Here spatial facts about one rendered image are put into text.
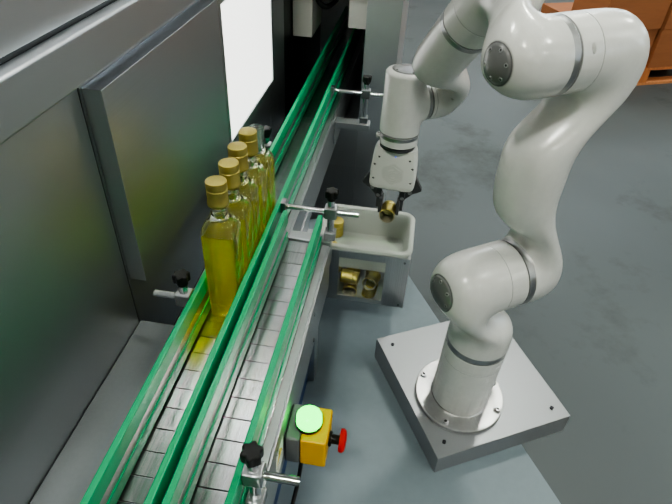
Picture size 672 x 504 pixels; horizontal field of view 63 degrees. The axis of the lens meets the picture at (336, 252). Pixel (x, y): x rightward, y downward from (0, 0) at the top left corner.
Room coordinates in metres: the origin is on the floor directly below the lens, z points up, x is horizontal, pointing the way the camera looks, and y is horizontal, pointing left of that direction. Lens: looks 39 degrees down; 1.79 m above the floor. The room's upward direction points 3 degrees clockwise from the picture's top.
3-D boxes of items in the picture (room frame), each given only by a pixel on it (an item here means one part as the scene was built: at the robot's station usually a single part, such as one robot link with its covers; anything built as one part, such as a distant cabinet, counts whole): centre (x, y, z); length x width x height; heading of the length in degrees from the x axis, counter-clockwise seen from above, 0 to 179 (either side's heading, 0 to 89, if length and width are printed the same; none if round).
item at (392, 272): (1.06, -0.05, 0.92); 0.27 x 0.17 x 0.15; 83
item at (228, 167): (0.78, 0.19, 1.31); 0.04 x 0.04 x 0.04
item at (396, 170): (1.06, -0.12, 1.19); 0.10 x 0.07 x 0.11; 79
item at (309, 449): (0.52, 0.03, 0.96); 0.07 x 0.07 x 0.07; 83
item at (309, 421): (0.52, 0.03, 1.01); 0.04 x 0.04 x 0.03
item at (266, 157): (0.96, 0.17, 1.16); 0.06 x 0.06 x 0.21; 84
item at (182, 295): (0.68, 0.28, 1.11); 0.07 x 0.04 x 0.13; 83
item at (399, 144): (1.06, -0.12, 1.25); 0.09 x 0.08 x 0.03; 79
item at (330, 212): (0.96, 0.04, 1.12); 0.17 x 0.03 x 0.12; 83
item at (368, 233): (1.06, -0.07, 0.97); 0.22 x 0.17 x 0.09; 83
